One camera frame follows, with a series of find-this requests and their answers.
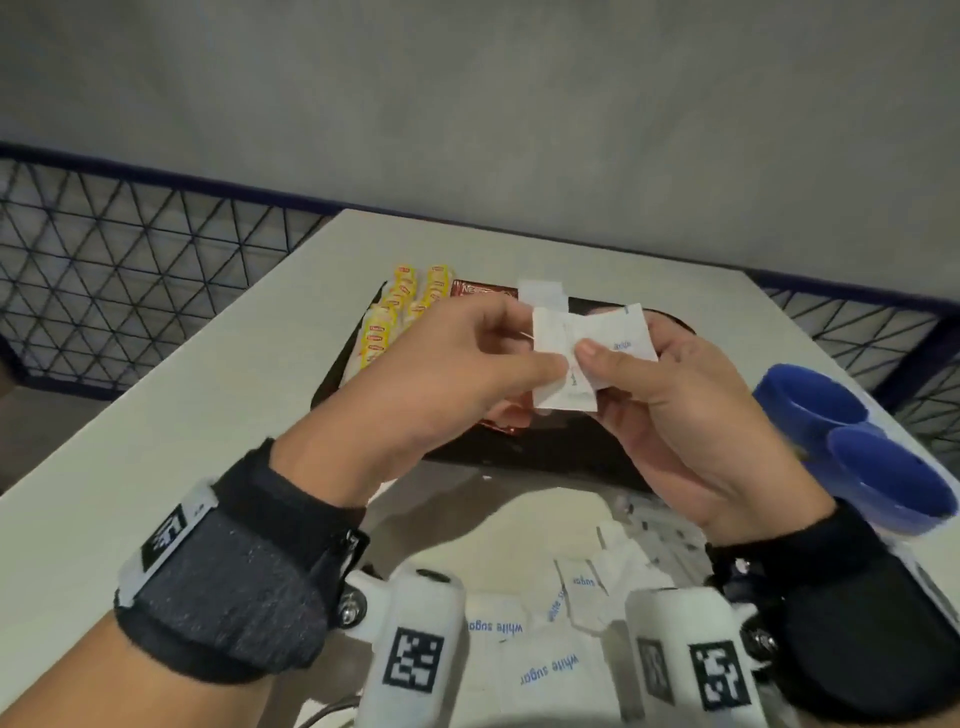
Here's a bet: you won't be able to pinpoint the person's left hand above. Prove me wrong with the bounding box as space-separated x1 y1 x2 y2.
268 292 571 508

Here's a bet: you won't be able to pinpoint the black wrist band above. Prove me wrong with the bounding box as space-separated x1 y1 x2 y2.
704 500 960 725
113 438 373 685

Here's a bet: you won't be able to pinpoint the black right wrist band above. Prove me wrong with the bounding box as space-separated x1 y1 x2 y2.
704 500 960 725

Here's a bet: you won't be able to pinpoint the brown plastic tray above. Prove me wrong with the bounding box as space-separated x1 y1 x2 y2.
311 278 706 493

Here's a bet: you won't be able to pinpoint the row of white sugar packets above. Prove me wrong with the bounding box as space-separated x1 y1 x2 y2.
517 279 569 313

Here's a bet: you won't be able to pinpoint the white sugar packet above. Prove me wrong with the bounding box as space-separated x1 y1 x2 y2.
562 303 660 391
532 305 601 414

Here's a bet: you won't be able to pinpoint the person's left forearm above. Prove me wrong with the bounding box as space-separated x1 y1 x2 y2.
0 622 279 728

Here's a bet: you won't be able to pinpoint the white sugar sachets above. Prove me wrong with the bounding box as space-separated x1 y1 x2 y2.
449 494 721 728

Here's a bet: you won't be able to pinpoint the black left wrist band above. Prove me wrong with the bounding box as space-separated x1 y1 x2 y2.
113 438 373 685

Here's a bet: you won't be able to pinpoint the white box with marker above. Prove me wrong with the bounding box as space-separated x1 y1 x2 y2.
337 560 468 728

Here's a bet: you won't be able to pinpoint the black left camera cable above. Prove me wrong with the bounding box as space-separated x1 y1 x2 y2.
299 693 365 728

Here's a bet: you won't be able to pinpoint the row of red Nescafe sachets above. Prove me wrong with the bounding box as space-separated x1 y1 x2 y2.
449 279 538 436

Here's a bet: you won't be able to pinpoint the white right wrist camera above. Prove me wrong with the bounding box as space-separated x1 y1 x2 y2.
624 587 778 728

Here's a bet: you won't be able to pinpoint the person's right hand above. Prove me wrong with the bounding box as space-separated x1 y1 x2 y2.
573 311 838 547

